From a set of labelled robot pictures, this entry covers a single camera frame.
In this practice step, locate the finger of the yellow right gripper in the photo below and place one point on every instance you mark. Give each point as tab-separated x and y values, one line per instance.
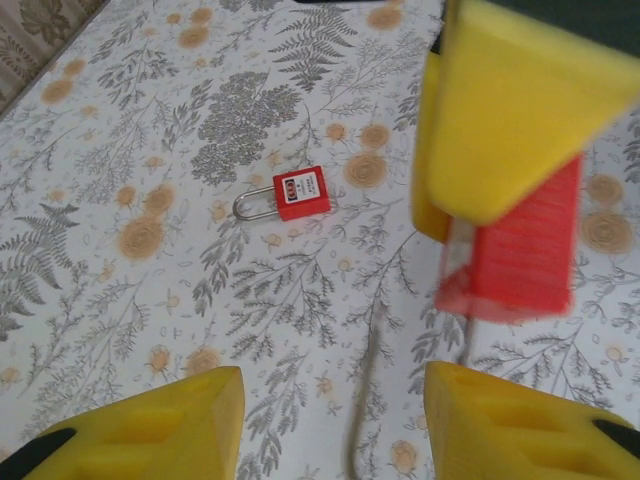
424	200
500	125

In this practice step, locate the floral tablecloth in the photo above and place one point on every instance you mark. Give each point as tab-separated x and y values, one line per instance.
150	300

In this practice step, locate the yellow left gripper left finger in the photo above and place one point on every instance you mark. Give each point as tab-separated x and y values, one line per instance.
150	435

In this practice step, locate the small red white object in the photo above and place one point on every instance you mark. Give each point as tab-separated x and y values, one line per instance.
525	260

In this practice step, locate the red padlock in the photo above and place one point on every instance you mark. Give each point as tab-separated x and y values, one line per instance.
302	195

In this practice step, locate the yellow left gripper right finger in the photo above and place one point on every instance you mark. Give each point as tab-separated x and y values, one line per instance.
525	435

